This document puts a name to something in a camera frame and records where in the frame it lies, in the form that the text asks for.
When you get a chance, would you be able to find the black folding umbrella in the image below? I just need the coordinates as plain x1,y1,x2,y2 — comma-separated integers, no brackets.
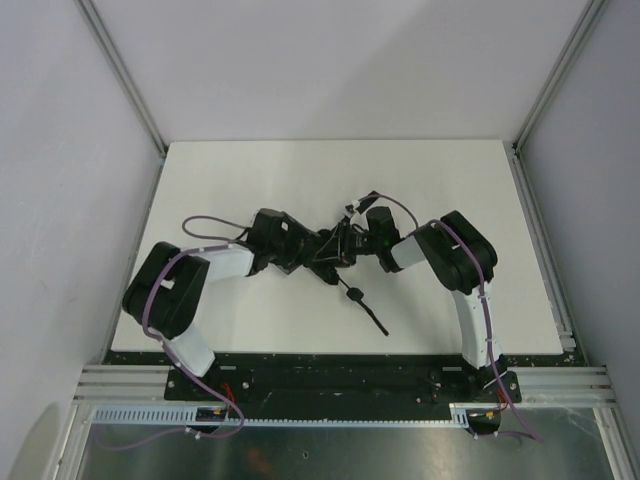
299,227,391,337

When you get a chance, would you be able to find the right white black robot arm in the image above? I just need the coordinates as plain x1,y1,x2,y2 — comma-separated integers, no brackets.
313,204,501,384

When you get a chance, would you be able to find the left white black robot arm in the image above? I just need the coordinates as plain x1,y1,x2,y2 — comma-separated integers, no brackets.
121,208,321,378

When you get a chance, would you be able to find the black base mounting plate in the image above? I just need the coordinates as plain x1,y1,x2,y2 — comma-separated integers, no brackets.
105,351,598,423

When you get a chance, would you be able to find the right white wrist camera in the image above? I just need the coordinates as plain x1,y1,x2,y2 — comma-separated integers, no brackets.
343,191,379,219

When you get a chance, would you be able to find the grey slotted cable duct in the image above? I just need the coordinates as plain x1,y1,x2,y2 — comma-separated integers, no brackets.
89,405,474,426

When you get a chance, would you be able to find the left aluminium frame post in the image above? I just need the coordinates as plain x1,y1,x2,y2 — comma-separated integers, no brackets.
72,0,169,154

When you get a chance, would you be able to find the aluminium frame post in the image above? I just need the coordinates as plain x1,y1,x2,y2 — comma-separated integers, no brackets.
512,0,609,151
72,0,169,154

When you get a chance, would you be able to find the right aluminium frame post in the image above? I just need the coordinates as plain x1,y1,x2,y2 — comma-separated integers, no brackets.
512,0,609,151

